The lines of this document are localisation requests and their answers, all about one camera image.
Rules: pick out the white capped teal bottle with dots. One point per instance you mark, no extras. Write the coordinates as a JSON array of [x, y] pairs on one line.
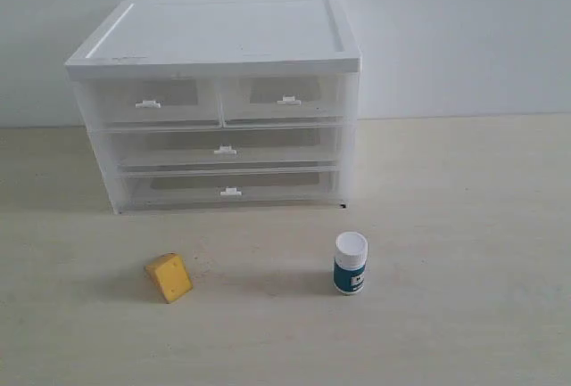
[[350, 260]]

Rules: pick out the yellow cheese wedge toy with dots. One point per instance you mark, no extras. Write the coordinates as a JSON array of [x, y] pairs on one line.
[[168, 272]]

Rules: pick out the white plastic drawer cabinet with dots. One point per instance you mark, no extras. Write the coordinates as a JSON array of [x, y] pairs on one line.
[[216, 40]]

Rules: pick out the clear bottom wide drawer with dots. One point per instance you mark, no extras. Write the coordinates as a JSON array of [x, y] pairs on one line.
[[305, 184]]

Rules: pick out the clear wide drawer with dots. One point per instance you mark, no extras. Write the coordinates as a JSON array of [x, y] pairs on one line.
[[305, 184], [137, 151]]

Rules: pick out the clear middle wide drawer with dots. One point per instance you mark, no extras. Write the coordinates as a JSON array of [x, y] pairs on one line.
[[137, 151]]

